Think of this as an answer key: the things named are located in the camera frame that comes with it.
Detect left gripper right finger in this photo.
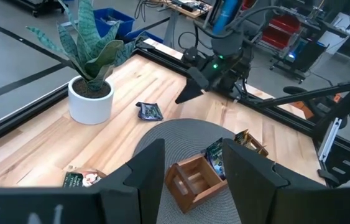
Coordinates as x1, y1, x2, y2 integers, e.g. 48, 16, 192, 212
223, 139, 329, 224

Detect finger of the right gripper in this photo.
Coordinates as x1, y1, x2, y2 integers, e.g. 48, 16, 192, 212
175, 79, 196, 104
177, 84, 205, 105

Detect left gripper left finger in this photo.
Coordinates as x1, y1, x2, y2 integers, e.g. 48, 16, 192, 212
99, 138, 165, 224

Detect dark blue tea bag packet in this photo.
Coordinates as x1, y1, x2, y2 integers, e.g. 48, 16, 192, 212
136, 101, 164, 122
205, 138, 227, 181

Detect wooden tea organizer tray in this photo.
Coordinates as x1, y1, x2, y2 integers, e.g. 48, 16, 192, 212
164, 132, 269, 215

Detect yellow mango tea bag packet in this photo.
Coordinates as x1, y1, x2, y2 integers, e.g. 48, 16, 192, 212
233, 128, 252, 147

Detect round grey woven placemat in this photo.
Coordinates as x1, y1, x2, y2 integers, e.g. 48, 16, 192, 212
132, 118, 241, 224

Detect blue cylinder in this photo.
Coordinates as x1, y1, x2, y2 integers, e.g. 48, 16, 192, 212
213, 0, 241, 35

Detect blue plastic storage bin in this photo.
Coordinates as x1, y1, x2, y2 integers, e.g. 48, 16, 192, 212
93, 7, 136, 40
124, 29, 164, 44

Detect cart with red bins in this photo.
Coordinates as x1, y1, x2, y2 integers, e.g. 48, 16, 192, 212
260, 14, 303, 50

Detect wooden desk with grey leg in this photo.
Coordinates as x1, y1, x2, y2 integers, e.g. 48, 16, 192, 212
137, 0, 214, 49

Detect snake plant in white pot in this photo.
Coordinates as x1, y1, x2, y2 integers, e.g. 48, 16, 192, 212
25, 0, 138, 126

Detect black cart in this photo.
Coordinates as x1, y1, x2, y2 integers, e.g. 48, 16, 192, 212
9, 0, 67, 16

